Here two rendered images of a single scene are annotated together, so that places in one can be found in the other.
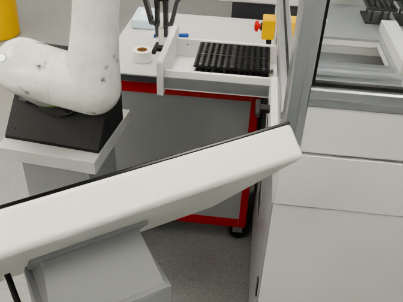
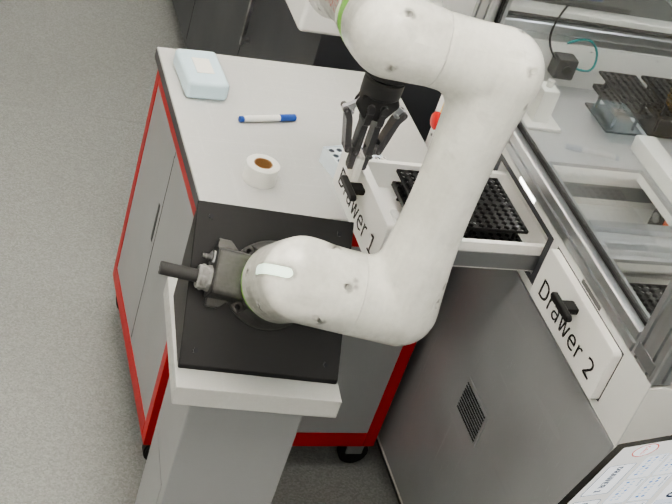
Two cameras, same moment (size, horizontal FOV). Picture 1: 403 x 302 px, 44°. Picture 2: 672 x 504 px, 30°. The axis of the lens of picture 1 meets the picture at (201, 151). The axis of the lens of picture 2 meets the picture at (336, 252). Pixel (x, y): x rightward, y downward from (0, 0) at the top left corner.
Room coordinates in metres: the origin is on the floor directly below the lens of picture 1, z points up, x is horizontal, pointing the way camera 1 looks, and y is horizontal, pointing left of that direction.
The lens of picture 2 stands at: (-0.29, 1.18, 2.13)
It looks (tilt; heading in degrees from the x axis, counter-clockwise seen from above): 35 degrees down; 329
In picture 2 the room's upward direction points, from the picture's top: 19 degrees clockwise
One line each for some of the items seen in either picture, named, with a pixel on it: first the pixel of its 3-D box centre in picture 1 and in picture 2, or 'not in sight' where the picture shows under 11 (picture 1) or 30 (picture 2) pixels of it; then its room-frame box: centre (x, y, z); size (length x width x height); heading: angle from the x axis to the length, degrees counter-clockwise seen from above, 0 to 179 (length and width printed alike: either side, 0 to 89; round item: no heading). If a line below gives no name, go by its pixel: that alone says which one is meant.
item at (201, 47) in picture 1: (200, 54); (414, 197); (1.41, 0.02, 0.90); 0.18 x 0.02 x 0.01; 175
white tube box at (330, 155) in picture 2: not in sight; (354, 163); (1.69, 0.00, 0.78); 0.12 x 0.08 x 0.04; 99
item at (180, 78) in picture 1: (235, 66); (460, 215); (1.40, -0.09, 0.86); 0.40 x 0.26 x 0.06; 85
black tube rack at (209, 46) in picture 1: (232, 65); (456, 213); (1.40, -0.08, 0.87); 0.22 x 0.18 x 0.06; 85
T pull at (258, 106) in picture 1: (262, 108); (567, 307); (1.07, -0.15, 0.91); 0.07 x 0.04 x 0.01; 175
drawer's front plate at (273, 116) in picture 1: (271, 120); (573, 321); (1.07, -0.17, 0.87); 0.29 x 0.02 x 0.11; 175
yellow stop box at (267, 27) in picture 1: (267, 26); not in sight; (1.72, -0.22, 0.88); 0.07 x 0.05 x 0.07; 175
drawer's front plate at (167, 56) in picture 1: (168, 58); (362, 203); (1.42, 0.11, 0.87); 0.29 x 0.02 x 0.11; 175
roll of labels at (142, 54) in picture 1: (142, 54); (261, 171); (1.64, 0.23, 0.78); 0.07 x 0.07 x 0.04
